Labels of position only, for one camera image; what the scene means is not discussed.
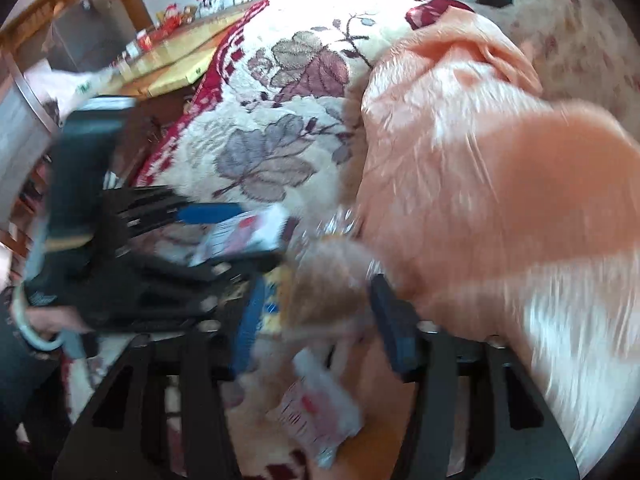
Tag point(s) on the brown teddy bear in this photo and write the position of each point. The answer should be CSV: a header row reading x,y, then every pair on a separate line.
x,y
190,12

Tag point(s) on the red white plush toy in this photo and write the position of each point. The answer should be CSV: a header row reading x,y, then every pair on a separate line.
x,y
171,15

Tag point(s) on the white plastic bag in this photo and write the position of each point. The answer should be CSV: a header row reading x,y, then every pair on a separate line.
x,y
75,90

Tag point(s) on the beige floral cloth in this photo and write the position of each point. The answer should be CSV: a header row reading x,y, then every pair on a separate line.
x,y
575,35

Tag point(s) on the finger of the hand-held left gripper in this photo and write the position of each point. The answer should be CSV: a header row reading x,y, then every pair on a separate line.
x,y
165,290
210,212

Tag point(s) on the clear plastic snack bag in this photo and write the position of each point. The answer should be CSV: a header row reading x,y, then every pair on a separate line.
x,y
322,285

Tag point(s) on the red box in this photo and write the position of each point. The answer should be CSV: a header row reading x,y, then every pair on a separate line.
x,y
148,40

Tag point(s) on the person's left hand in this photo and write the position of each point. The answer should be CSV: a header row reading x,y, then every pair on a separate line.
x,y
55,317

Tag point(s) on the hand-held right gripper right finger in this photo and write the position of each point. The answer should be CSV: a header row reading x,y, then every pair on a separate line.
x,y
395,330

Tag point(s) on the white pink snack packet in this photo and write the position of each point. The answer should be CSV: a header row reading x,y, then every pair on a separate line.
x,y
245,235

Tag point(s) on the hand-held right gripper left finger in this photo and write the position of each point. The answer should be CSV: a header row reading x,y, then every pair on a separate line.
x,y
248,330

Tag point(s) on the wooden table with marble top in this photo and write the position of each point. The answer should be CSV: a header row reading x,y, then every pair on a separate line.
x,y
170,62

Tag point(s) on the wide photo frame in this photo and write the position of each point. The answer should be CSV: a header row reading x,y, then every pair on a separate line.
x,y
211,6

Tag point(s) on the wooden chair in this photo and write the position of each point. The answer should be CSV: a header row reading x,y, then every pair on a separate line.
x,y
30,35

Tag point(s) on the orange quilt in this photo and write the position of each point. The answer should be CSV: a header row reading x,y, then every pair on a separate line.
x,y
475,185

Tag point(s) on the white yellow snack packet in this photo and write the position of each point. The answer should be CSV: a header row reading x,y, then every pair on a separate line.
x,y
274,305

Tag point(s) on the red floral blanket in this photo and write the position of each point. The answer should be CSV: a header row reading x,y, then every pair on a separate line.
x,y
280,125

